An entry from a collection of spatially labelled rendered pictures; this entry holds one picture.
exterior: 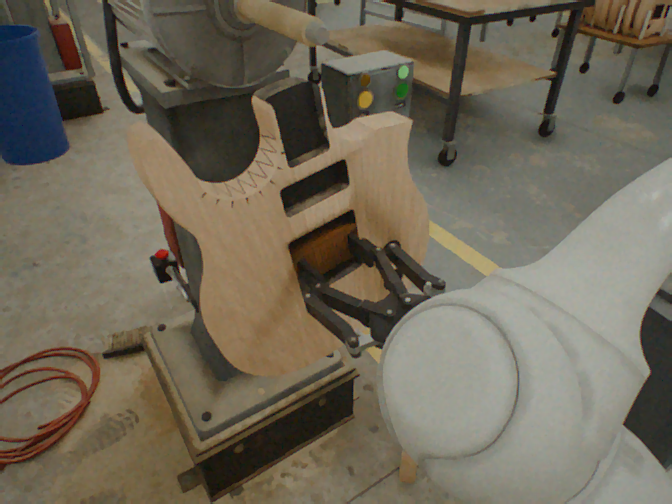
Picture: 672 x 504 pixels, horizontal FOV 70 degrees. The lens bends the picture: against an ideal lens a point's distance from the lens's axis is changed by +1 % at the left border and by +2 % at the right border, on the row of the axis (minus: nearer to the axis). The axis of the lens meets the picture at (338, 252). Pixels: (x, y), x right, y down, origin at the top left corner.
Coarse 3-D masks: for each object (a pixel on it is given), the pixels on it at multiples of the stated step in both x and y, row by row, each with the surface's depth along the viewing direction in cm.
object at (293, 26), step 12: (240, 0) 67; (252, 0) 65; (264, 0) 64; (240, 12) 68; (252, 12) 64; (264, 12) 62; (276, 12) 60; (288, 12) 58; (300, 12) 58; (264, 24) 63; (276, 24) 60; (288, 24) 58; (300, 24) 56; (288, 36) 59; (300, 36) 56
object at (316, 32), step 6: (312, 24) 55; (318, 24) 55; (324, 24) 55; (306, 30) 55; (312, 30) 55; (318, 30) 54; (324, 30) 55; (306, 36) 56; (312, 36) 55; (318, 36) 55; (324, 36) 55; (312, 42) 56; (318, 42) 55; (324, 42) 56
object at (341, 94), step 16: (336, 64) 91; (352, 64) 91; (368, 64) 91; (384, 64) 91; (336, 80) 90; (352, 80) 87; (384, 80) 91; (400, 80) 93; (336, 96) 92; (352, 96) 89; (384, 96) 93; (336, 112) 93; (352, 112) 90; (368, 112) 93; (384, 112) 95; (400, 112) 97
